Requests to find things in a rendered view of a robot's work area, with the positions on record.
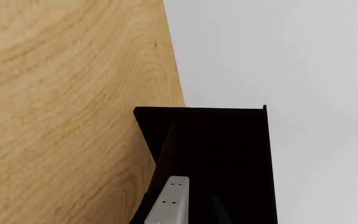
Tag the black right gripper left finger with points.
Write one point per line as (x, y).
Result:
(163, 163)

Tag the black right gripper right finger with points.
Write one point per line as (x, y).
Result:
(228, 149)

